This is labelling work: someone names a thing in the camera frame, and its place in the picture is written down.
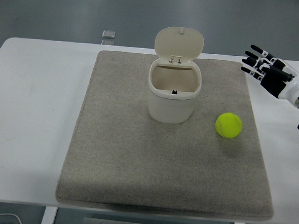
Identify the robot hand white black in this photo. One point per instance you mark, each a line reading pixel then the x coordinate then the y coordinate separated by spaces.
pixel 290 86

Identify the yellow-green tennis ball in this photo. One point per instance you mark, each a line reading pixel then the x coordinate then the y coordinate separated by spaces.
pixel 228 125

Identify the cream lidded plastic box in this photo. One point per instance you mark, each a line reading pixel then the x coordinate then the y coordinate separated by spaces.
pixel 175 80

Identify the beige fabric mat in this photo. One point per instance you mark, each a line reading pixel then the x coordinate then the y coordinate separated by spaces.
pixel 167 148

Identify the silver floor plate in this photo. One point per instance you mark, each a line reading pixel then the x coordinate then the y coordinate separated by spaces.
pixel 108 34

